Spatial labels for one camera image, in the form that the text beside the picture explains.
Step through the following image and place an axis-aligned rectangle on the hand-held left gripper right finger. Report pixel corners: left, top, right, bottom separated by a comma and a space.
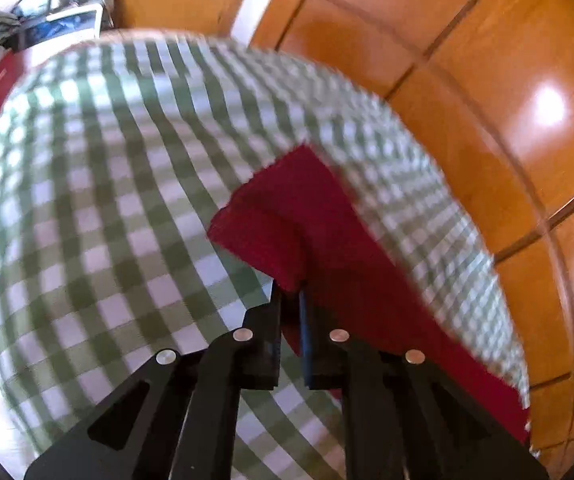
298, 290, 550, 480

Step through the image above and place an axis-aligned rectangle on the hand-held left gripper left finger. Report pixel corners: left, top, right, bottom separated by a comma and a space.
24, 284, 284, 480

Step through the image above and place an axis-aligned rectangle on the red cloth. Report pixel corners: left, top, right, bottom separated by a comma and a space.
207, 144, 532, 443

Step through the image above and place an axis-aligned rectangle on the green checked bedsheet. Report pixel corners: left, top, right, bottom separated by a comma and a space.
0, 40, 532, 480

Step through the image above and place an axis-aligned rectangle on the wooden wardrobe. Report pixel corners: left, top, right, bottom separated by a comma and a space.
249, 0, 574, 480

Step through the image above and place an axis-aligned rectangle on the white framed picture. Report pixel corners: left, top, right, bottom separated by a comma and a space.
17, 4, 104, 53

